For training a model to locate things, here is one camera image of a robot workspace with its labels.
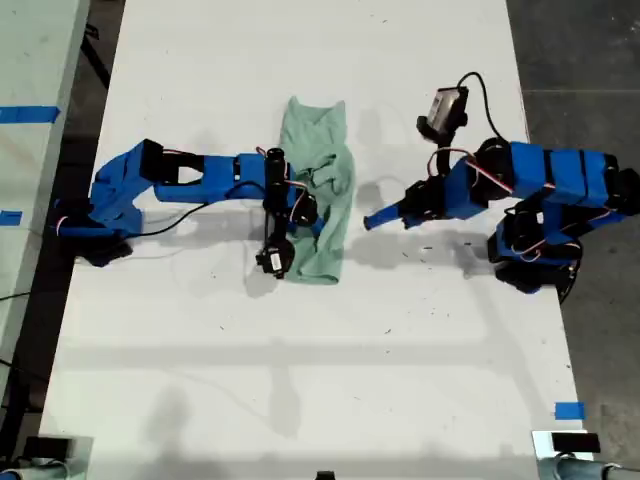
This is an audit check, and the pale green T-shirt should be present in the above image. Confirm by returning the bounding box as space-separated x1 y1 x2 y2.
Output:
278 96 357 287

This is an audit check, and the black metal strut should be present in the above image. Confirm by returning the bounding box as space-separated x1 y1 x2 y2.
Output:
79 22 112 91

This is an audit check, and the small black box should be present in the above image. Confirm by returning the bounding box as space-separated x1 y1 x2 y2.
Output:
551 432 601 452
23 436 70 460

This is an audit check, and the long blue tape strip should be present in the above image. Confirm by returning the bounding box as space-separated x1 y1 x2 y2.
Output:
0 105 62 124

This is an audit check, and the blue tape patch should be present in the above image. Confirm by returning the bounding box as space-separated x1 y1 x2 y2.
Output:
554 401 586 421

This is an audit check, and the pale grey padded tube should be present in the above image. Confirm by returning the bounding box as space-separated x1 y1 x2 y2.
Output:
0 460 71 480
538 455 640 480

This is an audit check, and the black base cable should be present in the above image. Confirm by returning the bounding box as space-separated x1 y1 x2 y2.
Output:
558 244 584 306

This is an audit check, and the black camera box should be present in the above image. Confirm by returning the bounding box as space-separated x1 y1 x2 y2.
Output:
254 238 296 280
417 85 471 146

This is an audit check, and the black camera cable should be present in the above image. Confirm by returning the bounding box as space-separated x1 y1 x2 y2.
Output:
457 72 506 141
127 180 266 236

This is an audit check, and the white side table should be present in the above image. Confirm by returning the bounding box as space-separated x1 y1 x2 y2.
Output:
0 0 92 401

